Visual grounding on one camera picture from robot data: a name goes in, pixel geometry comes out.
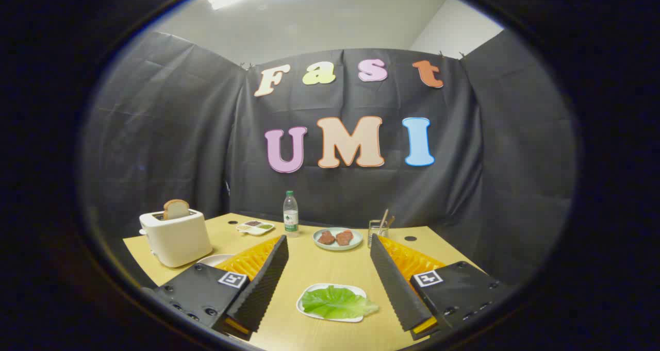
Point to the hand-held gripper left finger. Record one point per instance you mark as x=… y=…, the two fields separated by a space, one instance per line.
x=260 y=284

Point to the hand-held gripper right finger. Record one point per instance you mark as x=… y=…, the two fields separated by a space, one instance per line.
x=394 y=284

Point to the green lettuce leaf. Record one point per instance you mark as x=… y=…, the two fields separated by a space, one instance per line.
x=335 y=302

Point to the brown-crust bread slice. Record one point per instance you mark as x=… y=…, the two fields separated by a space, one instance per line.
x=176 y=209

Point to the white round plate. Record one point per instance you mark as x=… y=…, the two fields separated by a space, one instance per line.
x=214 y=260

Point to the clear utensil holder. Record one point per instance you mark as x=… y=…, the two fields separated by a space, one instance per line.
x=375 y=232

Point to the white square plate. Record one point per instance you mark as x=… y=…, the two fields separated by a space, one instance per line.
x=309 y=310

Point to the white divided condiment dish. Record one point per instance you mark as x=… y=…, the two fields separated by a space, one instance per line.
x=255 y=228

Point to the wooden stick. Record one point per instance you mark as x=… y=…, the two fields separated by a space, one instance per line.
x=391 y=220
x=383 y=219

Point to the pale green round plate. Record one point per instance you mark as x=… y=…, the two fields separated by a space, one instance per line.
x=337 y=247

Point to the brown meat piece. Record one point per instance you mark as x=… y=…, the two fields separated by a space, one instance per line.
x=326 y=237
x=344 y=237

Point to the clear water bottle green cap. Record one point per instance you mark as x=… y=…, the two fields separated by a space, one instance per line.
x=291 y=217

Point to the white toaster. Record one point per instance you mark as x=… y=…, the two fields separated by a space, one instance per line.
x=178 y=240

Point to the black backdrop cloth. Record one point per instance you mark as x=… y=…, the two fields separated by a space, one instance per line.
x=165 y=134

